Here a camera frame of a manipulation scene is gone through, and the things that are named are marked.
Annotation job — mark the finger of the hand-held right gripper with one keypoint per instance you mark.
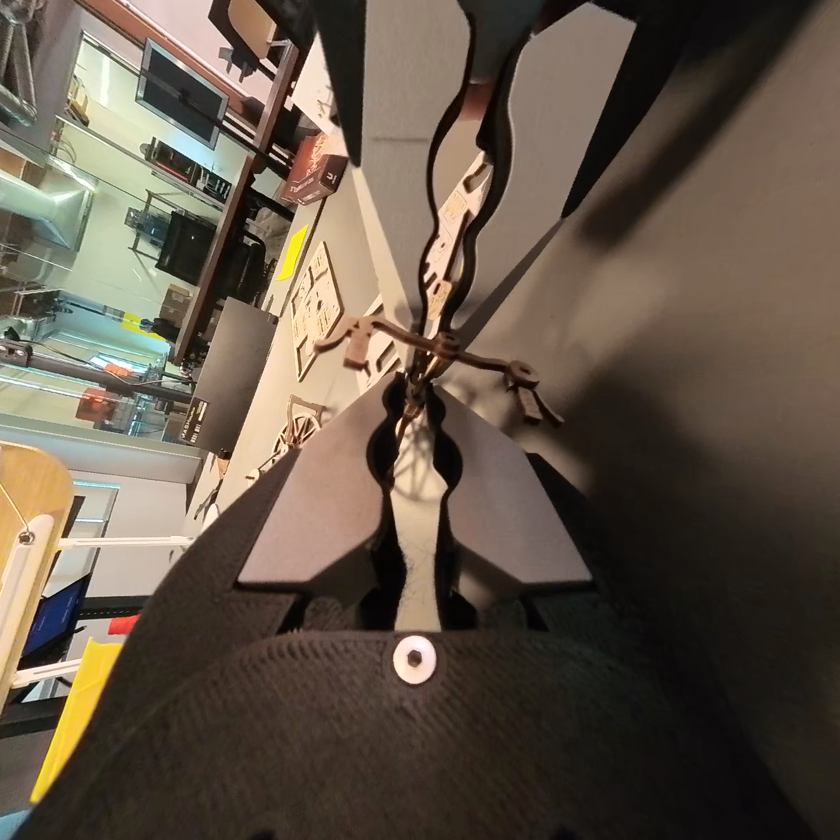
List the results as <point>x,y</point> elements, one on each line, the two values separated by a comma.
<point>570,84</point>
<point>400,79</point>

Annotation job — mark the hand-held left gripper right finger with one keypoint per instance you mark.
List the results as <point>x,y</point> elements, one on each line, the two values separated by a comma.
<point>512,519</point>

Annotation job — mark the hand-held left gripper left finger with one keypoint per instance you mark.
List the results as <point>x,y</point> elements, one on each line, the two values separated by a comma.
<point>315,519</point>

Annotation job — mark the wooden sheet with small parts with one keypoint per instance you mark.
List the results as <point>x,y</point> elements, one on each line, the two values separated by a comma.
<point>332,289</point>

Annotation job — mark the person's right hand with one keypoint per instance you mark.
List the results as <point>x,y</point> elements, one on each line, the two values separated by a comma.
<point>476,104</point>

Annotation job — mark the white instruction booklet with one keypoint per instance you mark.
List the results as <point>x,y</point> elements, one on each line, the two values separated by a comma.
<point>312,79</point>

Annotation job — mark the tan backed chair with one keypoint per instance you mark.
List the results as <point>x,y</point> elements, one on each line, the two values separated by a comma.
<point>253,23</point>

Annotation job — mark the brown cardboard piece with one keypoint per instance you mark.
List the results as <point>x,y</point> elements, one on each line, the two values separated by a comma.
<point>220,463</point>

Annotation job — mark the dark brown product box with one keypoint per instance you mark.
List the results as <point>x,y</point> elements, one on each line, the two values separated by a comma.
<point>315,177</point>

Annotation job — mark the wooden sheet with large cutouts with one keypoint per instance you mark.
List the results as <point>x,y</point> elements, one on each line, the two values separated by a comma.
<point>456,213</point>

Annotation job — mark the black flat case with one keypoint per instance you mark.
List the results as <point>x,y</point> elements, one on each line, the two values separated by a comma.
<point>229,367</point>

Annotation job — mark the brown long desk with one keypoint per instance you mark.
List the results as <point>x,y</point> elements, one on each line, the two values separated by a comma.
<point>232,216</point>

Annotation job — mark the yellow sticky note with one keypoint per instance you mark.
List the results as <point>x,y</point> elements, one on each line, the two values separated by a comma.
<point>293,253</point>

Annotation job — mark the tablet with blue screen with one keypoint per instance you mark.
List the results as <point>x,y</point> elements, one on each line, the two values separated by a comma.
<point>59,617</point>

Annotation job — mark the white stand with tan head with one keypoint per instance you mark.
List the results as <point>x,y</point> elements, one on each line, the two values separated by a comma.
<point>39,486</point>

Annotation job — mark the yellow plastic bin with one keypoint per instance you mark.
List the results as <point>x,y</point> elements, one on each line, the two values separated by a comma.
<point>79,714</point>

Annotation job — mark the wooden bicycle model frame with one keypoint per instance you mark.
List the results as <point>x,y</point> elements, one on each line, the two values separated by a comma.
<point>296,433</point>

